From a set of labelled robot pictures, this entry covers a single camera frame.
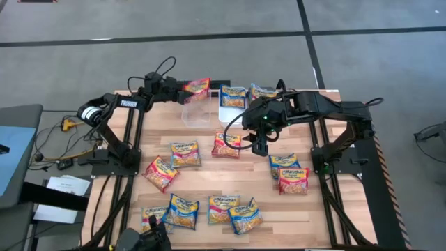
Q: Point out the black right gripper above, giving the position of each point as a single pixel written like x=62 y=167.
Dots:
x=265 y=118

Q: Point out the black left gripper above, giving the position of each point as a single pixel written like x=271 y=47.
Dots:
x=165 y=92

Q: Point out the red Maruchan ramen pack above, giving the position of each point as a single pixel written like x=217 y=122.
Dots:
x=160 y=173
x=293 y=181
x=198 y=89
x=226 y=145

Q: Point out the blue Maruchan ramen pack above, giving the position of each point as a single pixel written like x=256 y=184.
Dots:
x=232 y=97
x=283 y=161
x=245 y=218
x=181 y=211

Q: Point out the light-blue Maruchan ramen pack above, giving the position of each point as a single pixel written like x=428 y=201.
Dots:
x=148 y=214
x=223 y=209
x=185 y=154
x=261 y=92

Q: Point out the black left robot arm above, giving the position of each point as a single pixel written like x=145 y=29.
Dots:
x=129 y=103

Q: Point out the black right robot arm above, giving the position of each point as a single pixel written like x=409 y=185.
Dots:
x=331 y=108

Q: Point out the clear plastic bin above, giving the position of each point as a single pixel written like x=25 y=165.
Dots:
x=197 y=116

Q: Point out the white plastic bin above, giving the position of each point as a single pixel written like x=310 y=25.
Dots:
x=226 y=118

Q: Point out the black power brick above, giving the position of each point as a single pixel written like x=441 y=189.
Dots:
x=97 y=157

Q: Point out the yellow power splitter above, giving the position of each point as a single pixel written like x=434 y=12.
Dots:
x=68 y=124

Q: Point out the black power adapter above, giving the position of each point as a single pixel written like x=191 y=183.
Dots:
x=65 y=164

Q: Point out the white paper sheet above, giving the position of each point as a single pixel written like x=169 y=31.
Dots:
x=55 y=214
x=68 y=186

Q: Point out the black round floor puck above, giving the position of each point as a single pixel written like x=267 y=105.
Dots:
x=38 y=157

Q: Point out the grey side cart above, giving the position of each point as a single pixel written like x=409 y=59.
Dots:
x=21 y=115

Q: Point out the black cart beam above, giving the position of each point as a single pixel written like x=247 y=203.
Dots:
x=52 y=198

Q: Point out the blue board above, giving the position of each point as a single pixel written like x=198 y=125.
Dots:
x=14 y=164

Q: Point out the small black device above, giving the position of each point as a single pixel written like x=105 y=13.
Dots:
x=3 y=149

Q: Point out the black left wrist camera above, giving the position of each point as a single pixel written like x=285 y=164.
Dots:
x=153 y=78

